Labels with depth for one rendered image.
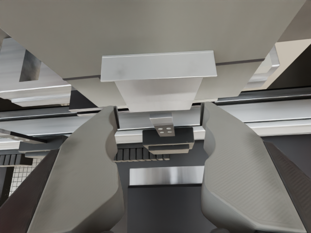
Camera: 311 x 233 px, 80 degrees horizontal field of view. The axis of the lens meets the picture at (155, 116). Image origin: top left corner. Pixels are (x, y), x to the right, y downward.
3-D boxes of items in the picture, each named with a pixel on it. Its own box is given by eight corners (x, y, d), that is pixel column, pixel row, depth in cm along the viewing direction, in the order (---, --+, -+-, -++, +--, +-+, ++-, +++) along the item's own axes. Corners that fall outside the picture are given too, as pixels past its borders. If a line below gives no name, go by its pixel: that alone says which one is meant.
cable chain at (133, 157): (168, 146, 61) (169, 158, 60) (170, 148, 67) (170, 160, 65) (62, 151, 65) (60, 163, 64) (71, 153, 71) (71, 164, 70)
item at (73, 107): (214, 77, 24) (217, 98, 23) (211, 87, 27) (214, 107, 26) (71, 90, 27) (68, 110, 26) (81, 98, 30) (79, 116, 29)
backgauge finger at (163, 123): (198, 102, 29) (202, 134, 27) (190, 135, 53) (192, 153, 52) (123, 108, 30) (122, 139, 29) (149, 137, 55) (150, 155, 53)
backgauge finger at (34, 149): (12, 117, 33) (6, 145, 31) (84, 141, 57) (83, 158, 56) (-48, 121, 34) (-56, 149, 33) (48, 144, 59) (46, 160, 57)
